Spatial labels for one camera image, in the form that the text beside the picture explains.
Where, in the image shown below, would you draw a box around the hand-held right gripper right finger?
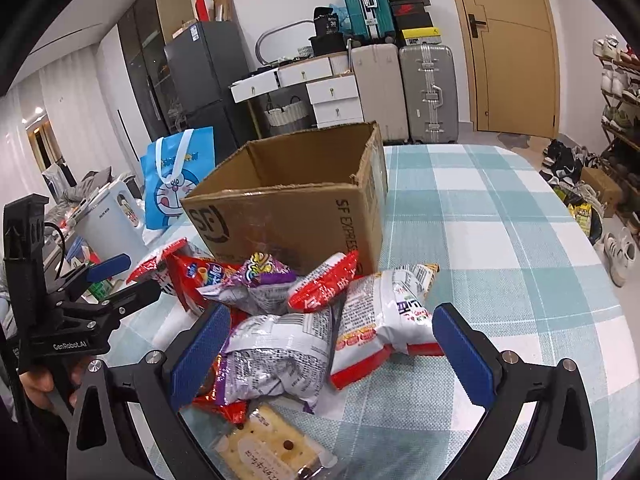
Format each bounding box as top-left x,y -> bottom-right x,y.
432,302 -> 598,480

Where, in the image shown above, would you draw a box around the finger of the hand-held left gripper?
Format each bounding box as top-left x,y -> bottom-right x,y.
62,277 -> 162,328
50,254 -> 132,303

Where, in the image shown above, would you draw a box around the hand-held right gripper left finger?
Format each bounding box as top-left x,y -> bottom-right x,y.
65,304 -> 236,480

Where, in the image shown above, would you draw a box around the plain red snack packet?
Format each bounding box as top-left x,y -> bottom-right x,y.
192,355 -> 251,426

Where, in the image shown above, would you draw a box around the red cone crisps packet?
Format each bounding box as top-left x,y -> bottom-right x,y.
165,252 -> 246,313

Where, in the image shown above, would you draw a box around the silver purple snack packet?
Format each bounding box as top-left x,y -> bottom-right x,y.
212,305 -> 333,413

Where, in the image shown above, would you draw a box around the large white red snack packet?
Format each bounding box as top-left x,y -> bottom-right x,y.
330,262 -> 446,391

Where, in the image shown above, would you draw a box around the clear cracker packet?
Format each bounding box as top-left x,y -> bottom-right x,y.
210,404 -> 338,480

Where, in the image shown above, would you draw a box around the red-edged white noodle packet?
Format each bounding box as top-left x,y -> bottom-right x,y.
286,251 -> 362,313

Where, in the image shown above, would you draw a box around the brown cardboard box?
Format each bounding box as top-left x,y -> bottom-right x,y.
181,121 -> 388,277

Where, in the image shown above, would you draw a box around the person's left hand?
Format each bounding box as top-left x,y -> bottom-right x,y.
17,358 -> 91,411

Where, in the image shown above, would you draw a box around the white floor appliance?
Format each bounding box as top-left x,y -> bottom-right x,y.
75,178 -> 151,261

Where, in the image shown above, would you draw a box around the grey clothes pile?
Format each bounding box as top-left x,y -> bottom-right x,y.
42,167 -> 116,206

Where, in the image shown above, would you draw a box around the blue cartoon tote bag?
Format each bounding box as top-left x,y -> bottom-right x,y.
139,127 -> 217,233

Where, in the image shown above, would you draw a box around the checked teal white tablecloth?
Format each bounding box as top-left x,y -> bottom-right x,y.
107,144 -> 623,480

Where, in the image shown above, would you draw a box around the yellow plastic bag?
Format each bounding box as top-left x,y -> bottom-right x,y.
570,200 -> 593,233

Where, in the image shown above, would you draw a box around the white sneakers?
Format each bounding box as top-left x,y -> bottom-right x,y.
602,227 -> 638,288

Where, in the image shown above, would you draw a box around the dark glass-door cabinet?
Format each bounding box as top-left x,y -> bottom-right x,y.
117,0 -> 193,153

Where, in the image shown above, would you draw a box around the pile of dark shoes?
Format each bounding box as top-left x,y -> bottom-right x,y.
540,140 -> 601,196

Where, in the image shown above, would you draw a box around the small brown floor carton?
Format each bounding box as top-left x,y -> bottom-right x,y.
580,166 -> 623,218

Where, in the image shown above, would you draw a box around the woven storage basket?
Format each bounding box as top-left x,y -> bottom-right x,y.
263,97 -> 307,136

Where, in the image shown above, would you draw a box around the dark grey refrigerator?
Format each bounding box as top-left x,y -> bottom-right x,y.
164,21 -> 258,151

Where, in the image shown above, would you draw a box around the silver suitcase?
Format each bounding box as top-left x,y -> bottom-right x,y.
398,44 -> 460,145

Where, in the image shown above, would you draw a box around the white drawer desk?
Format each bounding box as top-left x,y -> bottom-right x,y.
230,52 -> 363,133

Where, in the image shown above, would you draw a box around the beige suitcase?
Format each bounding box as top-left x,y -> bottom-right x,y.
350,42 -> 408,143

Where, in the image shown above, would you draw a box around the wooden door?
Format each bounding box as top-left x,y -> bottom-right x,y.
444,0 -> 560,140

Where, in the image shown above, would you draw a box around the shoe rack with shoes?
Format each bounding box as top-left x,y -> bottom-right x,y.
592,35 -> 640,221

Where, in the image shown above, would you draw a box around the black round box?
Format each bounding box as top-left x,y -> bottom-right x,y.
307,35 -> 351,56

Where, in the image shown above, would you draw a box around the yellow black shoe box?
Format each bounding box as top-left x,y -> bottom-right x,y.
400,26 -> 442,46

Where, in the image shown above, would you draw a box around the black printed box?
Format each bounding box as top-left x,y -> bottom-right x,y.
312,6 -> 346,38

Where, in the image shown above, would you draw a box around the plain black shoe box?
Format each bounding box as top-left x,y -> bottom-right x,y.
392,12 -> 435,31

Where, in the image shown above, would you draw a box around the blue plastic bag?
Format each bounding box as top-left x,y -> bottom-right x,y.
330,4 -> 353,36

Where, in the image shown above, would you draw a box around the teal suitcase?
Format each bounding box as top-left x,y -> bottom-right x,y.
336,0 -> 401,45

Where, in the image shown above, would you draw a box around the black cable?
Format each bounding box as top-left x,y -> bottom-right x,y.
44,225 -> 67,263

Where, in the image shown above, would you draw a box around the silver oval mirror frame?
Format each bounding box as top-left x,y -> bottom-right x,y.
255,19 -> 313,63

